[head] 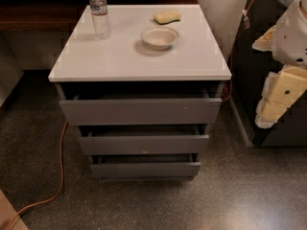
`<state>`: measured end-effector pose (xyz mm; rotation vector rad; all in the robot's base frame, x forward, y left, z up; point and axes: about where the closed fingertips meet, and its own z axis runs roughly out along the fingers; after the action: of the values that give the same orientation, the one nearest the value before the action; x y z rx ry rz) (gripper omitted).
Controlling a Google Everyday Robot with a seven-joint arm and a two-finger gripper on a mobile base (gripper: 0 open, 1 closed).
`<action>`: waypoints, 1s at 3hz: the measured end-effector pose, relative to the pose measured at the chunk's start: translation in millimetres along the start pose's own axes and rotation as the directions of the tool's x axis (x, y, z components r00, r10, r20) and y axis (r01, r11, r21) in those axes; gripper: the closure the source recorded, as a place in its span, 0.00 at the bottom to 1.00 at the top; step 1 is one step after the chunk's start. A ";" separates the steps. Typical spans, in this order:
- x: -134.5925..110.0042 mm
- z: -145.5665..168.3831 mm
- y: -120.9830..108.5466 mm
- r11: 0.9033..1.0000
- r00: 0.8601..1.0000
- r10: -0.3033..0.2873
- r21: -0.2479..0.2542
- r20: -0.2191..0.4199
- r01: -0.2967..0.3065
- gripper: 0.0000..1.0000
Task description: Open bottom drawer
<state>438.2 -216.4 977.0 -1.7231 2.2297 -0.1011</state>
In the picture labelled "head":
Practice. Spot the grey middle drawer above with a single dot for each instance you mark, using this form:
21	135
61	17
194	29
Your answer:
142	140

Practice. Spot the grey top drawer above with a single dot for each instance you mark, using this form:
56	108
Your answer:
149	107

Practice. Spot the yellow green sponge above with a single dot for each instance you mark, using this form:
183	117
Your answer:
166	17

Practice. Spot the white paper bowl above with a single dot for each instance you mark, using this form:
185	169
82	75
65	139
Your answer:
159	38

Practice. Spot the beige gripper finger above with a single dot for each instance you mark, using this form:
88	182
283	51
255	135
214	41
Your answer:
281	90
264	42

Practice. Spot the cardboard box corner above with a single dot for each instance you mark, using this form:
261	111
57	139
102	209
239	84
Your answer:
7	212

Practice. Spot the white top drawer cabinet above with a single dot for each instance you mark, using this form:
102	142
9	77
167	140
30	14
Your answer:
124	62

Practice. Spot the clear plastic water bottle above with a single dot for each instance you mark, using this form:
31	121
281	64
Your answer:
99	14

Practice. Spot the dark cabinet on right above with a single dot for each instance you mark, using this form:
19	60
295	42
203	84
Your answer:
249	70

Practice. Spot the grey bottom drawer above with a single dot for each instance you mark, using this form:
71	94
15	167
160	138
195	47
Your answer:
138	166

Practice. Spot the dark wooden bench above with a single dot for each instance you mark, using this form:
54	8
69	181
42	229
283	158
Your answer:
40	15

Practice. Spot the grey drawer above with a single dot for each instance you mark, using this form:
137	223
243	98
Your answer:
149	107
138	166
142	140

